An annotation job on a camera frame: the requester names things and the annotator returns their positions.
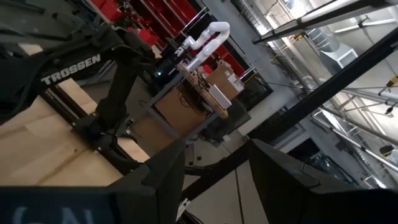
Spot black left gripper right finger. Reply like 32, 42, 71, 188
248, 139, 357, 224

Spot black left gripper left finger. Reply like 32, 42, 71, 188
108, 139, 187, 224

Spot wooden workbench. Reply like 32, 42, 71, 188
146, 61, 230, 141

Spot small white box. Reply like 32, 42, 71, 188
208, 84, 233, 110

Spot brown cardboard box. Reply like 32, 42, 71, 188
206, 60, 246, 101

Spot dark shelf with red bins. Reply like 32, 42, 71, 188
89, 0, 247, 78

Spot black frame post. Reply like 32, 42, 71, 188
248, 27, 398, 141

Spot grey ventilation duct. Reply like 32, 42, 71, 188
306, 27, 359, 70

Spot black frame bar with lights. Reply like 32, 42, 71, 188
251, 0, 398, 45

